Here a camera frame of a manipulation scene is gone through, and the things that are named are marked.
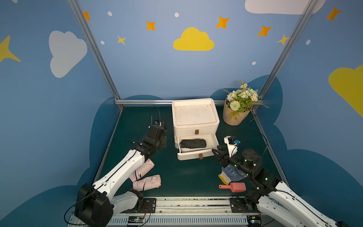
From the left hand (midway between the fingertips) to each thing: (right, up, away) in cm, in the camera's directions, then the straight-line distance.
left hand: (161, 135), depth 82 cm
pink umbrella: (-11, -22, +1) cm, 25 cm away
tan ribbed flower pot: (+51, +8, +24) cm, 57 cm away
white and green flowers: (+50, +21, +7) cm, 55 cm away
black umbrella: (+19, -6, +3) cm, 20 cm away
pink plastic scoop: (+43, -29, -4) cm, 52 cm away
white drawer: (+14, -11, -2) cm, 18 cm away
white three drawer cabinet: (+21, +10, +1) cm, 23 cm away
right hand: (+31, -5, -10) cm, 33 cm away
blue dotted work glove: (+42, -24, +4) cm, 49 cm away
